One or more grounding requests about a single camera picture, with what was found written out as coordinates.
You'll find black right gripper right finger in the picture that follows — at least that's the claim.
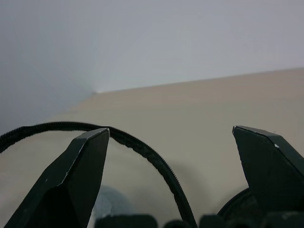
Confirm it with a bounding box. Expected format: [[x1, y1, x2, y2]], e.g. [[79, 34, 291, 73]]
[[232, 125, 304, 214]]

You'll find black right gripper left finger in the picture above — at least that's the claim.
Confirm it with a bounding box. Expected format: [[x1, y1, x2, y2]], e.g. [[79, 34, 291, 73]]
[[3, 127, 110, 228]]

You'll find grey blue pouch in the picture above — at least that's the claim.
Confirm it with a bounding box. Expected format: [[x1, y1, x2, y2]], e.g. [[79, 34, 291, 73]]
[[95, 186, 137, 218]]

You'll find red paddle pouch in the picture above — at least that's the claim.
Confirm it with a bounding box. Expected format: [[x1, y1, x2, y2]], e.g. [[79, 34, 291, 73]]
[[0, 121, 259, 228]]

